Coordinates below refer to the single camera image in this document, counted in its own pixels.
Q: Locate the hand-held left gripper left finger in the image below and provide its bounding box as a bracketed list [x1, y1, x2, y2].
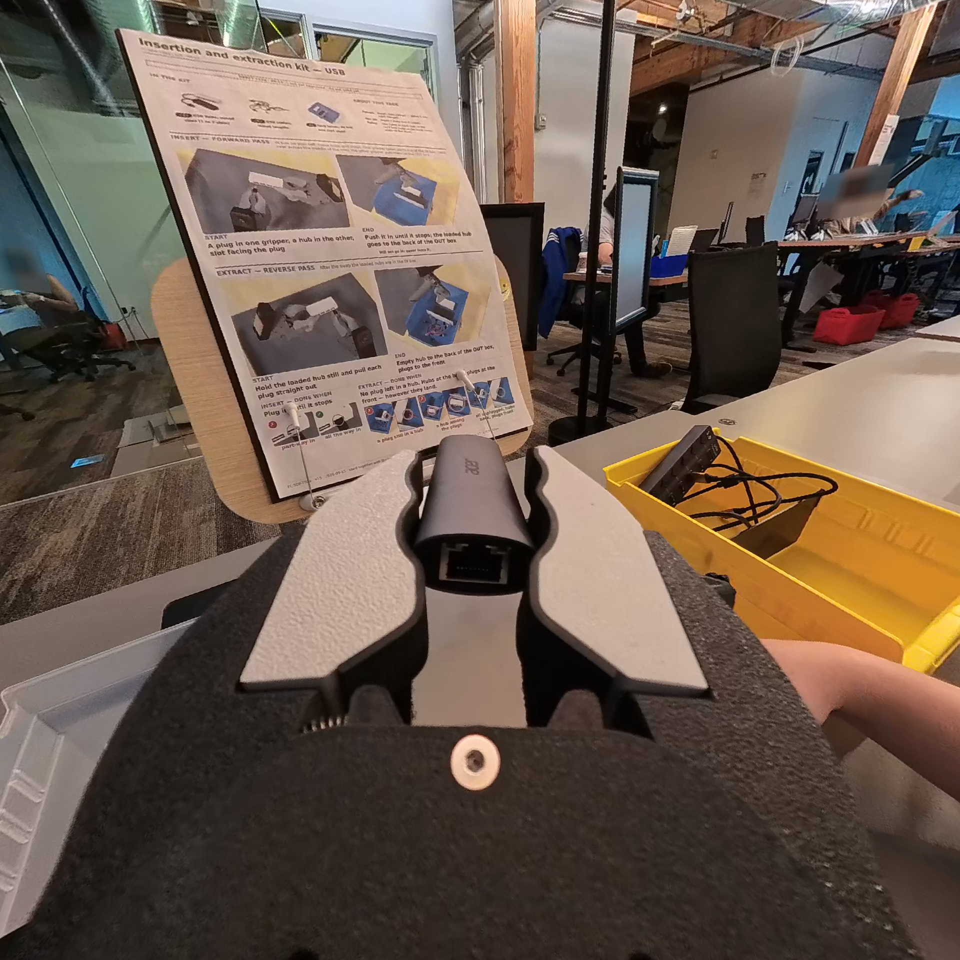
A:
[238, 450, 429, 729]

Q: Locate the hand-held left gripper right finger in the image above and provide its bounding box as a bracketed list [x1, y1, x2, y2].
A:
[519, 446, 711, 730]

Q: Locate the black multi-port usb hub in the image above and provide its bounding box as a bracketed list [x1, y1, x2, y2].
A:
[641, 425, 723, 505]

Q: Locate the grey slim usb hub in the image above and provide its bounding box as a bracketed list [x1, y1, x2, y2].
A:
[414, 436, 536, 598]

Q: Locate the black hub usb cable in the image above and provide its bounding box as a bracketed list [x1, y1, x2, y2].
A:
[693, 457, 840, 526]

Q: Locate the yellow plastic bin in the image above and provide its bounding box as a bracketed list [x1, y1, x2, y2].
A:
[603, 427, 960, 675]

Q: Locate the clear plastic bin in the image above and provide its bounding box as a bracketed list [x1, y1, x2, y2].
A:
[0, 622, 196, 916]

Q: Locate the person's right forearm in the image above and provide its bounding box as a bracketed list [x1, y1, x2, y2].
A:
[761, 637, 960, 804]

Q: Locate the black bin divider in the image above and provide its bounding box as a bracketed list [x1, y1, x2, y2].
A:
[731, 495, 822, 560]

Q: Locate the white metal document stand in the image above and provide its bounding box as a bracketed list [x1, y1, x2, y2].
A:
[285, 369, 500, 515]

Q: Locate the cardboard box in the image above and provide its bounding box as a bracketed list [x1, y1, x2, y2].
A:
[120, 405, 200, 451]

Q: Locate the black office chair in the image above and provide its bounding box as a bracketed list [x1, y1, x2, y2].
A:
[7, 318, 138, 385]
[682, 241, 783, 415]

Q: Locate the blue jacket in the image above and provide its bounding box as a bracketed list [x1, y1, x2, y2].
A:
[538, 227, 583, 339]

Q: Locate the black partition panel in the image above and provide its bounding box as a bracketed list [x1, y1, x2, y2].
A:
[480, 202, 546, 352]

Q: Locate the red bag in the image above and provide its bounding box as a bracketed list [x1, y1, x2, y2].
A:
[862, 291, 921, 330]
[813, 303, 886, 346]

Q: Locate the upright display board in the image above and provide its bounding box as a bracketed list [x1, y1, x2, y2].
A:
[611, 166, 661, 331]

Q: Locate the printed instruction sheet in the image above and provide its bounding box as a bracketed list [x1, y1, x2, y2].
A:
[118, 30, 530, 502]

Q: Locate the black pole stand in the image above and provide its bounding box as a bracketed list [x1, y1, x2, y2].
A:
[547, 0, 639, 449]

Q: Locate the wooden post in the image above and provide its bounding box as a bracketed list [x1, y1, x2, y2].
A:
[495, 0, 537, 205]

